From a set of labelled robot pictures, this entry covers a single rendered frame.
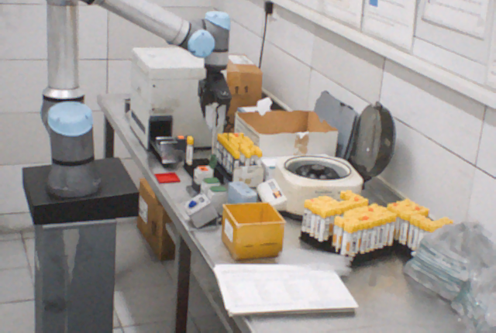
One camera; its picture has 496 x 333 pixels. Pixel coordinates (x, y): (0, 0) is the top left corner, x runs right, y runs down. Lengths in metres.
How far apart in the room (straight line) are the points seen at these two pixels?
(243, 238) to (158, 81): 0.86
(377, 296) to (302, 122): 1.06
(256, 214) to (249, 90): 1.13
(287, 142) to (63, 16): 0.84
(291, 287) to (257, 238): 0.19
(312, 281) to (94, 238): 0.65
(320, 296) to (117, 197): 0.67
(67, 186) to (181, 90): 0.68
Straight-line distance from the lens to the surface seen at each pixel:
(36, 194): 2.37
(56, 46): 2.38
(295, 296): 1.99
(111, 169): 2.50
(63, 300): 2.43
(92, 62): 4.13
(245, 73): 3.30
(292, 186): 2.38
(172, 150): 2.73
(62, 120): 2.28
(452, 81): 2.26
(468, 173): 2.28
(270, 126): 2.93
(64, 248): 2.36
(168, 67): 2.81
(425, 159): 2.44
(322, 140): 2.75
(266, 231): 2.15
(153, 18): 2.27
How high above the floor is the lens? 1.85
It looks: 19 degrees down
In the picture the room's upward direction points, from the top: 4 degrees clockwise
